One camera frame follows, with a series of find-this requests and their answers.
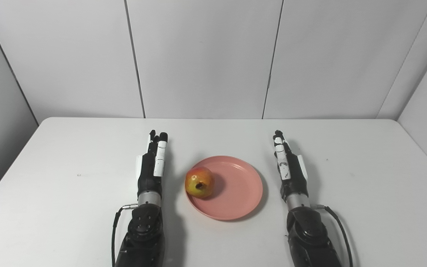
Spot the red yellow pomegranate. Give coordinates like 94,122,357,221
185,167,214,199

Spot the pink round plate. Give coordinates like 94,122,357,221
185,156,264,221

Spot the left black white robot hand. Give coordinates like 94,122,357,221
136,130,169,195

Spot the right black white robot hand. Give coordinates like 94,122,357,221
273,130,309,203

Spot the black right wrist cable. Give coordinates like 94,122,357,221
315,205,354,267

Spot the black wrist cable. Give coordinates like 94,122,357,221
315,205,354,267
111,204,139,267

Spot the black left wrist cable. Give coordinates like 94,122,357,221
111,204,139,267

